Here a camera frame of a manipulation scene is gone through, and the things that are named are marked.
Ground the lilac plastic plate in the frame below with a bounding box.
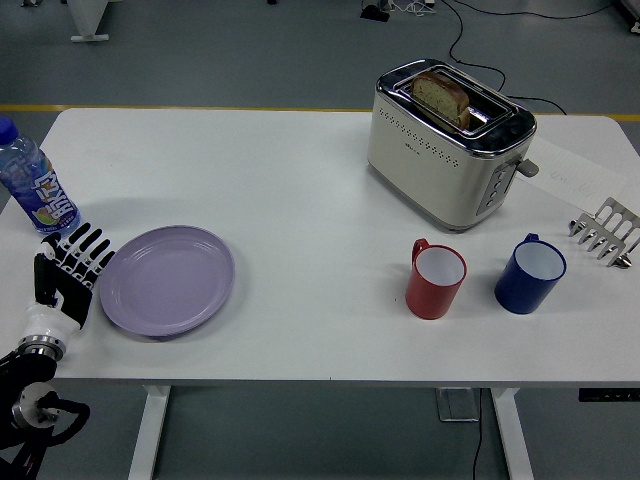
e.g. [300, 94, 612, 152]
[99, 225, 237, 342]

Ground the blue enamel mug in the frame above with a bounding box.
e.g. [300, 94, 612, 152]
[494, 232, 568, 316]

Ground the blue drink bottle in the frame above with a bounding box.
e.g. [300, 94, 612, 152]
[0, 117, 82, 236]

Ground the red enamel mug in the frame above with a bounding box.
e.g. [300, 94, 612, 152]
[405, 237, 468, 321]

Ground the white table leg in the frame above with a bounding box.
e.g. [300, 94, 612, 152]
[488, 387, 535, 480]
[126, 385, 174, 480]

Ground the white furniture base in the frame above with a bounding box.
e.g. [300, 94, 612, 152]
[65, 0, 112, 43]

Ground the bread slice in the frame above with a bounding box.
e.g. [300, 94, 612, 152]
[411, 70, 472, 128]

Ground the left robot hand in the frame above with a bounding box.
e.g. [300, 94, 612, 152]
[21, 222, 116, 339]

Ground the thin black cable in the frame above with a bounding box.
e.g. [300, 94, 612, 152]
[471, 388, 485, 480]

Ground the black desk control panel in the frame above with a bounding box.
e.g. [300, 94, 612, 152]
[578, 387, 640, 402]

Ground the silver metal toast rack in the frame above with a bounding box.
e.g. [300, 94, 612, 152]
[568, 196, 640, 269]

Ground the black power cable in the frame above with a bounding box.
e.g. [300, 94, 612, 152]
[441, 0, 571, 116]

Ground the white paper sheet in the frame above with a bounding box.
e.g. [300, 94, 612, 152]
[519, 134, 629, 214]

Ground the clear plastic bracket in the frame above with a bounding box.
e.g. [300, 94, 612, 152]
[435, 387, 482, 423]

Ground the cream steel toaster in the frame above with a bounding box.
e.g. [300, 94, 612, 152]
[366, 58, 541, 234]

